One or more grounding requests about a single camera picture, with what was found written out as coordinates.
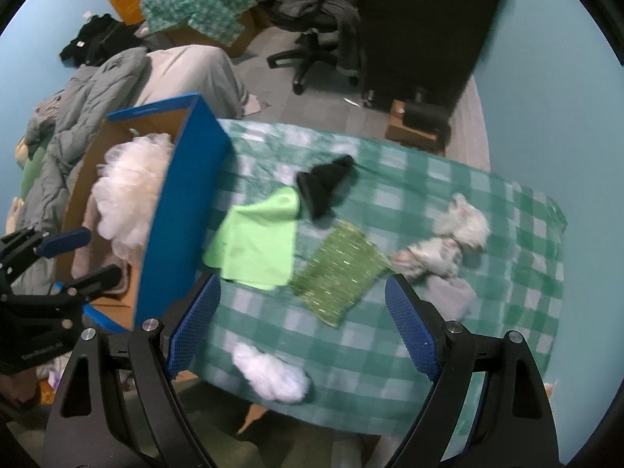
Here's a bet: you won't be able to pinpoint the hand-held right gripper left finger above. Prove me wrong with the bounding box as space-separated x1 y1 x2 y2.
41 273 222 468

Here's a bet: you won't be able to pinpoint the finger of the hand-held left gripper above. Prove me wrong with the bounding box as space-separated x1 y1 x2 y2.
0 227 92 278
10 264 122 306

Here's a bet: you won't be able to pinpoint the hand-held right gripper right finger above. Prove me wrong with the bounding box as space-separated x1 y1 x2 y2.
383 273 561 468

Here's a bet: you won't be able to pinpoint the grey cloth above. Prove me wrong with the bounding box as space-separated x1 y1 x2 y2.
422 273 479 320

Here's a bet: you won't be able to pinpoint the white cotton fluff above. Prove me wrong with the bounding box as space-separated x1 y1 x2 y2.
231 342 313 404

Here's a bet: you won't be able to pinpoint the green glitter cloth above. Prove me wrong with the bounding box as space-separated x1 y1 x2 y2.
291 219 393 328

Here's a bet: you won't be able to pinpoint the light green cloth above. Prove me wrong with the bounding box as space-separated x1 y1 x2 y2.
202 186 300 293

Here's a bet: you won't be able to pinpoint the white floral cloth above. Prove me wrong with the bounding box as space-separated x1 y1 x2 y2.
392 192 492 284

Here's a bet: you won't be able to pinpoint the blue cardboard box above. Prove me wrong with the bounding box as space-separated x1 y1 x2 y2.
53 95 232 332

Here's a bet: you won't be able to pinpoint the black cloth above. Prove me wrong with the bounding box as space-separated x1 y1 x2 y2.
296 154 356 220

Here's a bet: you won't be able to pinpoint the beige folded towel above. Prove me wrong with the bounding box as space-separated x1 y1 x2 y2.
71 200 131 298

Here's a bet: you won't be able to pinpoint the beige plush toy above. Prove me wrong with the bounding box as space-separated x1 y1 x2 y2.
5 195 26 236

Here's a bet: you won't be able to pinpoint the green checkered tablecloth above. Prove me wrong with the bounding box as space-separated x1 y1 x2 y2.
188 118 569 454

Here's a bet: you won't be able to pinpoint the green plush pillow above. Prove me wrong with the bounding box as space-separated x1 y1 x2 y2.
14 127 55 187

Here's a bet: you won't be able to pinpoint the white mesh bath pouf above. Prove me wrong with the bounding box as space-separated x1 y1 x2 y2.
92 135 176 259

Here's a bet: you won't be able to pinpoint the olive trousers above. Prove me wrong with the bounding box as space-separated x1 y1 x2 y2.
141 380 274 468

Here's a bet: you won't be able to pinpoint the striped cloth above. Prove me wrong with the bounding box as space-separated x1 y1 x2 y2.
30 95 63 124

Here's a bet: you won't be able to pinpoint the grey quilted blanket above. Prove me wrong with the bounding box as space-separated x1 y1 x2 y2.
19 49 152 298

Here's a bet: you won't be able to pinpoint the small brown cardboard box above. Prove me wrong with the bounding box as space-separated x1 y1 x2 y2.
386 100 440 144

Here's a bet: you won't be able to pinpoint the black clothes pile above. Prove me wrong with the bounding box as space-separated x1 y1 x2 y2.
59 14 143 66

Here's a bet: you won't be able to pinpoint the black cylindrical appliance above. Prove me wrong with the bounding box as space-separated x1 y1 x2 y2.
404 88 452 153

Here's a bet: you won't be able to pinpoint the beige ribbed mat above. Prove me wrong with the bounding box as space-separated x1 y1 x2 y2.
441 78 491 172

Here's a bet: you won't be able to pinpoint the bed with beige sheet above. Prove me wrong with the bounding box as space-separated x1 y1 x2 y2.
131 45 250 119

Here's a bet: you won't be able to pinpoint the large brown cardboard box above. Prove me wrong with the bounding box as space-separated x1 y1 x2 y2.
166 10 257 58

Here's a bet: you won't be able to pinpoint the green checkered cloth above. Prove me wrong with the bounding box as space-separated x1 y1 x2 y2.
140 0 257 42

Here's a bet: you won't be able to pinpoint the black office chair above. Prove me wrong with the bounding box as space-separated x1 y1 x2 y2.
261 0 364 96

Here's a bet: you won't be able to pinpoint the black fabric wardrobe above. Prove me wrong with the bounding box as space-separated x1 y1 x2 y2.
356 0 508 108

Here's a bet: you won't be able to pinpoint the dark clothing on chair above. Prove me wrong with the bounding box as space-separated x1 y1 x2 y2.
268 0 364 86

